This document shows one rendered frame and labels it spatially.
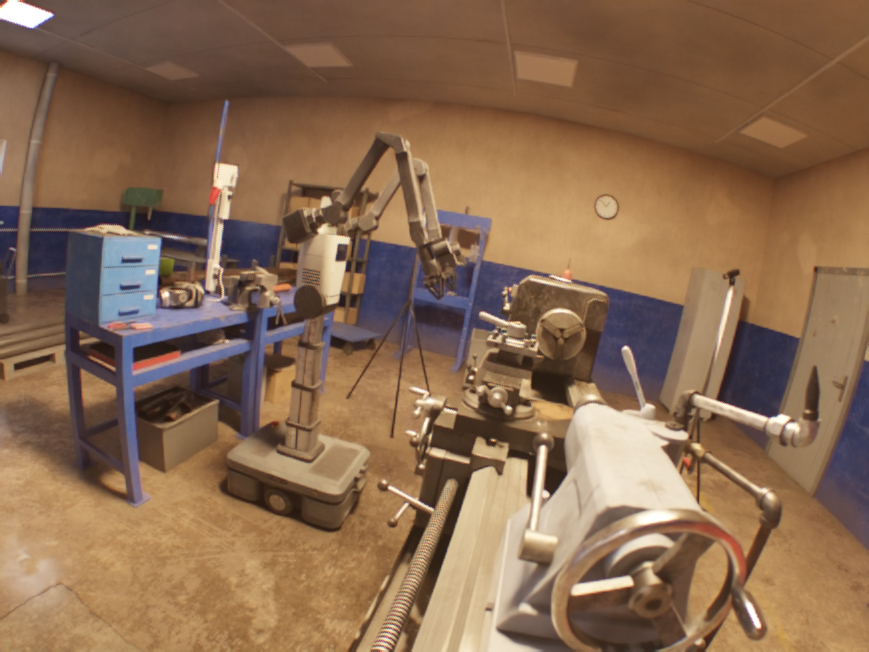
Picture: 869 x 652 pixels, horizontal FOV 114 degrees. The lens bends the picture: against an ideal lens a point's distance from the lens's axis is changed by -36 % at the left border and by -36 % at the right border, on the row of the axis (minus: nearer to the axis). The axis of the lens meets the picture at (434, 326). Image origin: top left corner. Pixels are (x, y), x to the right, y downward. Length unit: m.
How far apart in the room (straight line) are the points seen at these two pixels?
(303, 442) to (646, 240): 4.83
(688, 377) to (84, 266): 5.73
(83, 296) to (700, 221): 6.20
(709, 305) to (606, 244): 1.53
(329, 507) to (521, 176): 4.71
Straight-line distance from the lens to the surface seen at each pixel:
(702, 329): 5.61
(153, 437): 2.54
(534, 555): 0.59
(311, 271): 1.96
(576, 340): 2.19
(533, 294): 2.36
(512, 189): 5.74
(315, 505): 2.14
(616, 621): 0.63
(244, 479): 2.28
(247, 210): 7.15
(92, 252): 2.14
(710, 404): 0.83
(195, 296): 2.54
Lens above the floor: 1.39
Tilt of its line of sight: 10 degrees down
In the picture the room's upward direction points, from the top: 11 degrees clockwise
